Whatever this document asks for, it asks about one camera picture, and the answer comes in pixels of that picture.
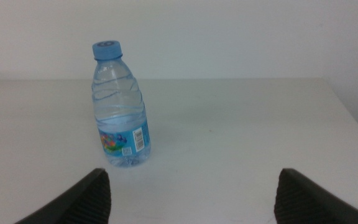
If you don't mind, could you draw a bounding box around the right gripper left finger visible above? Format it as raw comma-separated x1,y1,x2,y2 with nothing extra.
14,167,112,224

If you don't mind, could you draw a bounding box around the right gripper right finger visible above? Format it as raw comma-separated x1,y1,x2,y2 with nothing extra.
273,168,358,224

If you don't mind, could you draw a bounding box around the clear water bottle blue cap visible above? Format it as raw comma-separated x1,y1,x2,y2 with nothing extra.
91,40,152,168

